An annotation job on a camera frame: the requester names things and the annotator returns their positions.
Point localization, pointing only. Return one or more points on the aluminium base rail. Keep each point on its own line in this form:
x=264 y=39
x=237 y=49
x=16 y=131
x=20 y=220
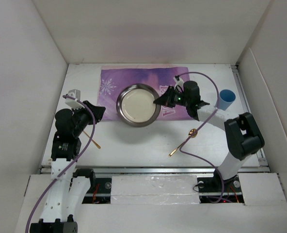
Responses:
x=126 y=149

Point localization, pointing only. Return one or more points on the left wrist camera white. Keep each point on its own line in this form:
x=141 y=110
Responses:
x=71 y=100

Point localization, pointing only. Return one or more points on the metal rimmed cream plate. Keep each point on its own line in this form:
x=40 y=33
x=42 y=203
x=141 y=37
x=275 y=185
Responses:
x=135 y=105

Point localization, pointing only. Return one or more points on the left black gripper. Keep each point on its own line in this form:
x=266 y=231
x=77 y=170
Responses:
x=97 y=110

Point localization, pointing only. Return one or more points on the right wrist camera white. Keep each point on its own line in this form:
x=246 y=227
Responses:
x=178 y=82

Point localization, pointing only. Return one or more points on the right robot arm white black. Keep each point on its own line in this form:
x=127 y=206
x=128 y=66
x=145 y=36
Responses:
x=243 y=135

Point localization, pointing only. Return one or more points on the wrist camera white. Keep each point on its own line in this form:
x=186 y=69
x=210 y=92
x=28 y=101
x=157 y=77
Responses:
x=71 y=100
x=178 y=82

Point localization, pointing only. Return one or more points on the purple printed cloth placemat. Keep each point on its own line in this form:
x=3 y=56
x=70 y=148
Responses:
x=113 y=80

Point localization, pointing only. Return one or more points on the gold spoon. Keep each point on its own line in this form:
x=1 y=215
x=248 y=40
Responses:
x=192 y=134

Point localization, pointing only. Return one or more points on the white foam block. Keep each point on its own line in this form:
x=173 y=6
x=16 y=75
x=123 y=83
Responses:
x=154 y=190

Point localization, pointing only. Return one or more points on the gold fork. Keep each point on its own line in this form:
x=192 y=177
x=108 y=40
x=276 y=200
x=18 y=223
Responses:
x=95 y=143

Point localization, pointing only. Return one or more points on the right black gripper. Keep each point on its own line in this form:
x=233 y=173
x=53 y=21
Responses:
x=166 y=99

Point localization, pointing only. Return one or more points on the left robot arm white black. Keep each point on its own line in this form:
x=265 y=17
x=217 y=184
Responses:
x=69 y=185

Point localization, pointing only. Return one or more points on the blue plastic cup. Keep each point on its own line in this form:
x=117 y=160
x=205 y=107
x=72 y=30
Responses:
x=225 y=99

